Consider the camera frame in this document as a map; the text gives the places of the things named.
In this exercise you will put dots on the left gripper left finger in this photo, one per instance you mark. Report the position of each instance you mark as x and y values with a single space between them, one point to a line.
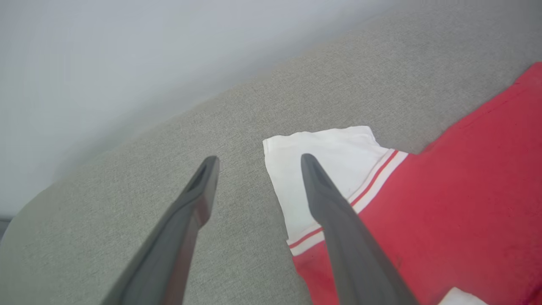
169 250

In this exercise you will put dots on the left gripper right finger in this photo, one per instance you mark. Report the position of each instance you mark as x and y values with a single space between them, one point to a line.
355 258

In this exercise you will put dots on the red cloth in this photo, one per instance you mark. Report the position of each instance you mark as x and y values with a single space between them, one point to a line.
444 212

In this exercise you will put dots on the grey fabric sofa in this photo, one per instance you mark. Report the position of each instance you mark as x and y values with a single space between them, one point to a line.
237 127

